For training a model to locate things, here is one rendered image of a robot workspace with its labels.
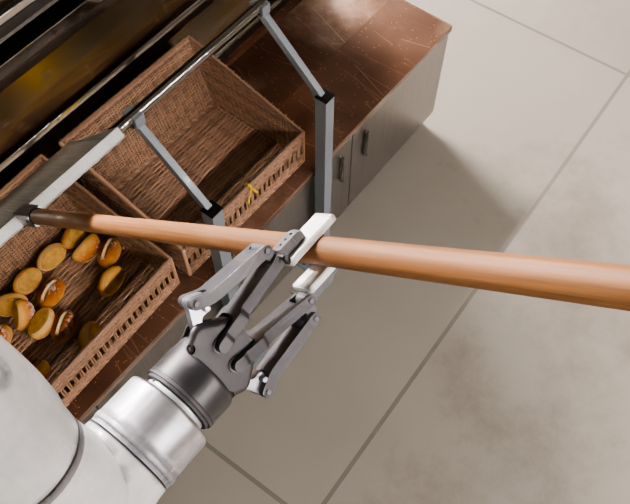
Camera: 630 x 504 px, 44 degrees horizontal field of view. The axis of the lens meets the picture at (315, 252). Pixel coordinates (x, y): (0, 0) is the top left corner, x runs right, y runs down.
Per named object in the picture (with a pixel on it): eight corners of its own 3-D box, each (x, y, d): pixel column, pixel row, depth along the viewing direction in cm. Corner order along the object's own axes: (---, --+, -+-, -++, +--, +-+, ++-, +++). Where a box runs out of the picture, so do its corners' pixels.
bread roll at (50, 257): (73, 253, 234) (65, 251, 238) (58, 237, 230) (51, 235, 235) (48, 277, 230) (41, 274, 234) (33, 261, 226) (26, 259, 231)
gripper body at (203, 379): (127, 365, 71) (197, 294, 75) (182, 424, 75) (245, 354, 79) (164, 382, 65) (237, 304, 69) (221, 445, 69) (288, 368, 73)
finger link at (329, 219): (275, 264, 77) (271, 259, 77) (319, 217, 80) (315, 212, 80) (293, 267, 75) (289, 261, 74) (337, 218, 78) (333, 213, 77)
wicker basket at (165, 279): (-74, 335, 223) (-121, 291, 199) (66, 202, 246) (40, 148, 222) (46, 433, 209) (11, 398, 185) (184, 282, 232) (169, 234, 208)
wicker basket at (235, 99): (78, 195, 248) (52, 141, 224) (199, 90, 270) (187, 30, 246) (190, 280, 232) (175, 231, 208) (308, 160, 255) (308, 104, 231)
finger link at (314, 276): (309, 288, 76) (312, 294, 76) (352, 241, 79) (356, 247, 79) (291, 285, 78) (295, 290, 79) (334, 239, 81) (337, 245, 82)
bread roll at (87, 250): (92, 228, 232) (107, 240, 232) (92, 235, 238) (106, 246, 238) (69, 253, 228) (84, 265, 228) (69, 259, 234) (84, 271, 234)
